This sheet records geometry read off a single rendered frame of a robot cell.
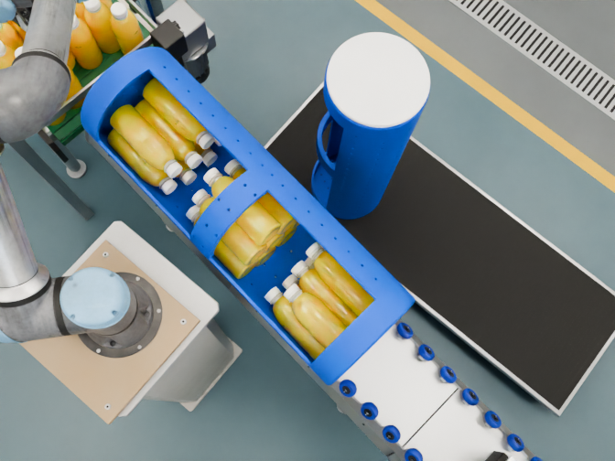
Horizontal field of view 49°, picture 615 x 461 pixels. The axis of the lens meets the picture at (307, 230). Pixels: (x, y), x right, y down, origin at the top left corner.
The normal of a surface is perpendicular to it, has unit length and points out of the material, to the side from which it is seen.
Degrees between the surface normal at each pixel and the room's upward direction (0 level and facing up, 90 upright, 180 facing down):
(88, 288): 8
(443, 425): 0
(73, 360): 1
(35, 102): 54
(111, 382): 1
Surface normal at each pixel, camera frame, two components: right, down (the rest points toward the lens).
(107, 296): 0.17, -0.30
